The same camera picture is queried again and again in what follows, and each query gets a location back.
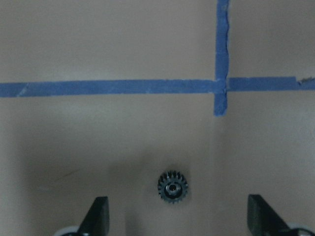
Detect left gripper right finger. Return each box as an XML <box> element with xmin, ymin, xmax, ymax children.
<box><xmin>247</xmin><ymin>194</ymin><xmax>291</xmax><ymax>236</ymax></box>

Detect small black bearing gear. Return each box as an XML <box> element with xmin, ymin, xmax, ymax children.
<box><xmin>157</xmin><ymin>171</ymin><xmax>189</xmax><ymax>204</ymax></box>

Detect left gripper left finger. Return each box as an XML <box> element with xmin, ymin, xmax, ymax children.
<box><xmin>77</xmin><ymin>197</ymin><xmax>110</xmax><ymax>236</ymax></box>

